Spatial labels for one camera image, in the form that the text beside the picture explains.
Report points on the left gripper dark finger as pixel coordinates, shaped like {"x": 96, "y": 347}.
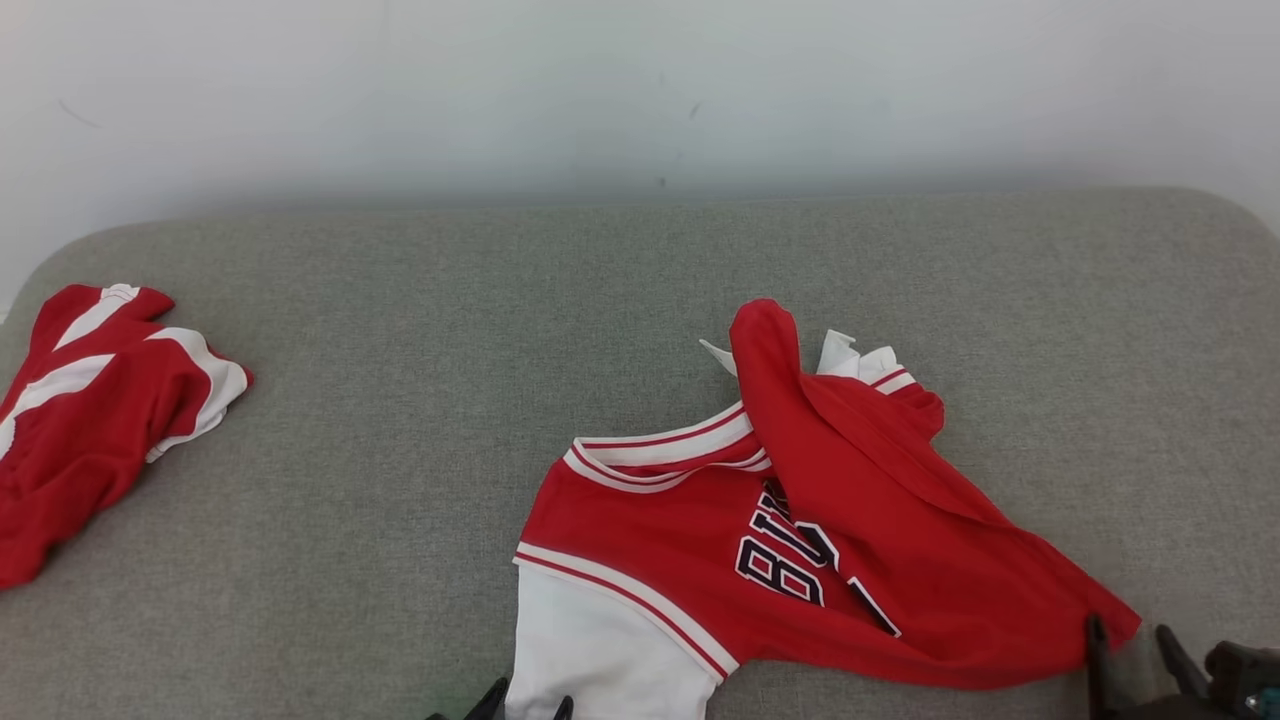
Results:
{"x": 564, "y": 710}
{"x": 492, "y": 704}

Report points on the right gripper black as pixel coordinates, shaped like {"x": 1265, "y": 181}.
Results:
{"x": 1170, "y": 711}

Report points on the red basketball jersey white sleeves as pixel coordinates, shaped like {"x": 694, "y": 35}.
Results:
{"x": 900, "y": 520}

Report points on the red basketball shorts white stripes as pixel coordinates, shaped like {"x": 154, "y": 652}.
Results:
{"x": 90, "y": 420}

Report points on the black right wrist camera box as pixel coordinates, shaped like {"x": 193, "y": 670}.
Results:
{"x": 1245, "y": 685}

